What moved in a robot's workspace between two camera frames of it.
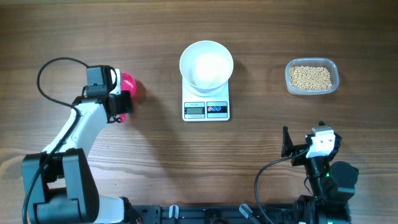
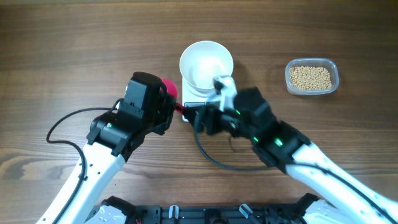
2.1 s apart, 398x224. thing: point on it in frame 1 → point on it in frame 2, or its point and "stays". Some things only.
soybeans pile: x=310 y=78 stays
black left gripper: x=125 y=107 → x=169 y=102
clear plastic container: x=306 y=76 stays
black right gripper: x=288 y=145 → x=208 y=114
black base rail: x=213 y=214 stays
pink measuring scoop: x=127 y=83 → x=172 y=89
